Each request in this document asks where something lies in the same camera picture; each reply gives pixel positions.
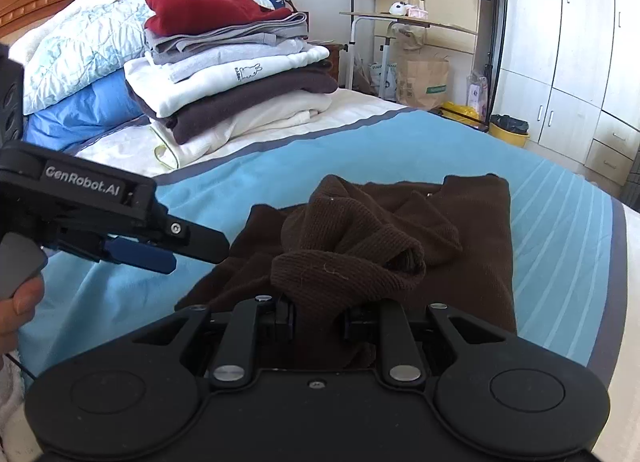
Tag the white plastic bag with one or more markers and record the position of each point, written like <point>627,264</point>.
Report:
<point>382,80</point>

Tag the small panda toy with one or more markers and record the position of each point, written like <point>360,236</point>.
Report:
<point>399,9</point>

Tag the pink and white package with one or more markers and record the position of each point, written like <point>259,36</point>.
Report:
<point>477,92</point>

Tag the dark brown knit sweater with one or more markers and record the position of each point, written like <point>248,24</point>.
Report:
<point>450,222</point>

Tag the person's left hand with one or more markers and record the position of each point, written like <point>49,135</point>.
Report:
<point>15,317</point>

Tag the yellow plastic bag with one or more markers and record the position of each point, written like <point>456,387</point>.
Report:
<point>462,115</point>

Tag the pale blue quilted pillow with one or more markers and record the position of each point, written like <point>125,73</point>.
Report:
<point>75,52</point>

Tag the pink box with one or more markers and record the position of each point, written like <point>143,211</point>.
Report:
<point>419,12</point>

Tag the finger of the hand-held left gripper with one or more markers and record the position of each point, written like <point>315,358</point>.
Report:
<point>140,254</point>
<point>200,244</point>

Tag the brown paper bag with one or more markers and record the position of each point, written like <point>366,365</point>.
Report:
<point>422,85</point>

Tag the white-framed rolling table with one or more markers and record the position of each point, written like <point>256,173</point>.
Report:
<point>385,17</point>

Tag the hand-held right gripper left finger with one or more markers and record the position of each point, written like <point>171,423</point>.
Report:
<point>286,319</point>

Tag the bed with blue striped sheet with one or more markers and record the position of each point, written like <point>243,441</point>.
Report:
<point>240,187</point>

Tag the wooden nightstand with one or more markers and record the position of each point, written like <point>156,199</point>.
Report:
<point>336,67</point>

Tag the yellow trash bin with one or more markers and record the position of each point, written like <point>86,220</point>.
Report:
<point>507,135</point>

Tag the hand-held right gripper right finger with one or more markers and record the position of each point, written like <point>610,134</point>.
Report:
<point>356,326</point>

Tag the stack of folded clothes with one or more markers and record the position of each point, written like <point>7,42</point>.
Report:
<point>225,77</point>

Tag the white wardrobe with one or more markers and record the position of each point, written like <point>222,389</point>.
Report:
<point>575,42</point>

